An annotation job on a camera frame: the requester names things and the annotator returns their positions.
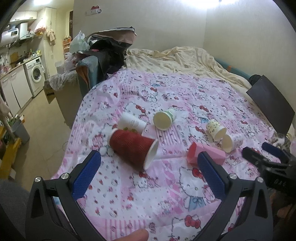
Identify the cardboard box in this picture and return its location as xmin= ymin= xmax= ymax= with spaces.
xmin=43 ymin=70 xmax=82 ymax=128

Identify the pink hello kitty sheet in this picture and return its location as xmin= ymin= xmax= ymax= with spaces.
xmin=57 ymin=70 xmax=274 ymax=240

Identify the white water heater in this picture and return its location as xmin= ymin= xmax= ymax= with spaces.
xmin=1 ymin=22 xmax=32 ymax=47

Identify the white washing machine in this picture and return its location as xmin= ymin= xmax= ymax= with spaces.
xmin=23 ymin=57 xmax=45 ymax=98

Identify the dark clothes pile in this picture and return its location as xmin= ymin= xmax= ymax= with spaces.
xmin=75 ymin=26 xmax=137 ymax=96

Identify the grey trash bin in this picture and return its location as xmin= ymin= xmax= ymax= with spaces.
xmin=11 ymin=119 xmax=30 ymax=145

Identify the red corrugated paper cup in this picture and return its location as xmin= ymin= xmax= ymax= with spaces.
xmin=108 ymin=128 xmax=159 ymax=171

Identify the white kitty print cup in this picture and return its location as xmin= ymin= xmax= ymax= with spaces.
xmin=221 ymin=133 xmax=243 ymax=153

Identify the left hand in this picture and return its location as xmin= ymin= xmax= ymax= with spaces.
xmin=114 ymin=229 xmax=149 ymax=241

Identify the dark brown board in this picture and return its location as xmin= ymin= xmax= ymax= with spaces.
xmin=246 ymin=75 xmax=295 ymax=135

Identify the white kitchen cabinet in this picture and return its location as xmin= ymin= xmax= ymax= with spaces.
xmin=1 ymin=66 xmax=32 ymax=115

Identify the tabby cat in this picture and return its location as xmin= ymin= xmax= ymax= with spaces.
xmin=269 ymin=132 xmax=291 ymax=154

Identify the pink folded paper cup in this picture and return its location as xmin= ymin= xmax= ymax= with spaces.
xmin=186 ymin=141 xmax=226 ymax=166

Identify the white plastic bag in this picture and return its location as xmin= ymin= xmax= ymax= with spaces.
xmin=69 ymin=31 xmax=90 ymax=54

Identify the yellow patterned paper cup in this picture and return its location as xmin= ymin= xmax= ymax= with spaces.
xmin=206 ymin=119 xmax=227 ymax=142

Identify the white green leaf paper cup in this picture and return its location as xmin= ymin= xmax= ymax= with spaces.
xmin=153 ymin=108 xmax=176 ymax=131

